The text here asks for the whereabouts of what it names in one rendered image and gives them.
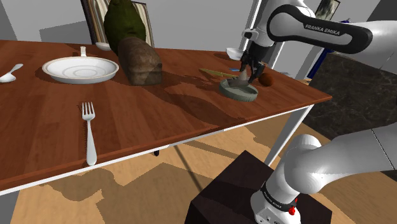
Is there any striped chair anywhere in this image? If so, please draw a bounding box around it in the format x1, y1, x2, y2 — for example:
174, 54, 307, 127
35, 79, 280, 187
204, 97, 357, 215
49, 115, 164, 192
80, 0, 155, 48

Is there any brown bread loaf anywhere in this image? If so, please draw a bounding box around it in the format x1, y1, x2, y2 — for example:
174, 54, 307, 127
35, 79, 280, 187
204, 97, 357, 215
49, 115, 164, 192
117, 36, 164, 87

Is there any blue upright object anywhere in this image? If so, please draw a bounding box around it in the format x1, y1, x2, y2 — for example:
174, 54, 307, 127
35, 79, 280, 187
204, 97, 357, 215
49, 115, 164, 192
306, 18, 352, 79

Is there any grey round ashtray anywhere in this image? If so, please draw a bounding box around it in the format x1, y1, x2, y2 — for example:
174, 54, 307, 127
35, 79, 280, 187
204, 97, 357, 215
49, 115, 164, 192
218, 78, 259, 103

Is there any white soup spoon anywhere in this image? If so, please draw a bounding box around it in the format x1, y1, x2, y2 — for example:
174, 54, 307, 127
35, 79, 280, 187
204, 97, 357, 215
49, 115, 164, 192
225, 46, 246, 62

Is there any brown round fruit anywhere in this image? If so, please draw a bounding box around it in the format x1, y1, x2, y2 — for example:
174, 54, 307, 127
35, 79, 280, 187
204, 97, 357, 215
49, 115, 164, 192
258, 72, 275, 87

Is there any white round plate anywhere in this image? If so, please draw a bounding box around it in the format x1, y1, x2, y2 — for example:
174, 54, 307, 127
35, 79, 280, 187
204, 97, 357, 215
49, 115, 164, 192
41, 56, 120, 85

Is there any dark green avocado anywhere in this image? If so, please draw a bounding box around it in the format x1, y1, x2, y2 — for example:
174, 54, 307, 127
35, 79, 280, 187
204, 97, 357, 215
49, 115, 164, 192
103, 0, 147, 57

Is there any framed wall picture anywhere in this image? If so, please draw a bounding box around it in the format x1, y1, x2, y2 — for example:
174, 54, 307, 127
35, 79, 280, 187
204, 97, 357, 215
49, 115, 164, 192
314, 0, 340, 21

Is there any yellow-green knife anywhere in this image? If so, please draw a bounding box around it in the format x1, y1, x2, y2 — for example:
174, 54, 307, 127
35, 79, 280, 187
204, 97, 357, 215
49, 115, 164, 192
198, 67, 239, 80

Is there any dark marbled counter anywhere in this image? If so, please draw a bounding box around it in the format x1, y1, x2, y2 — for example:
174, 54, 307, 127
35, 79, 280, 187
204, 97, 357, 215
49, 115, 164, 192
302, 52, 397, 141

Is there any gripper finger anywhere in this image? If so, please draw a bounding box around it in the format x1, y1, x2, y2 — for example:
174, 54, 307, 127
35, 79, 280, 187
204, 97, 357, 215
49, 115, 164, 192
247, 60, 266, 85
239, 52, 251, 74

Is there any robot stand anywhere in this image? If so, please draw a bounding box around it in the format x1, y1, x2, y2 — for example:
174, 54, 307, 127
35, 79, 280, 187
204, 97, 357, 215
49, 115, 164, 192
184, 150, 333, 224

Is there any brown wooden table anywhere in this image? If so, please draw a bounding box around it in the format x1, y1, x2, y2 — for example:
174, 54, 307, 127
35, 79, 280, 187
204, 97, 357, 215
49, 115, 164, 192
0, 39, 333, 197

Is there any white fork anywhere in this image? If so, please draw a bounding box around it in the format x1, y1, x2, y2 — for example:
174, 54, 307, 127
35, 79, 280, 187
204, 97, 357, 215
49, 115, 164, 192
81, 101, 98, 167

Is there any grey pointed object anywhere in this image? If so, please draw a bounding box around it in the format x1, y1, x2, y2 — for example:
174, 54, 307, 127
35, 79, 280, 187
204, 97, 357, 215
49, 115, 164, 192
230, 68, 249, 87

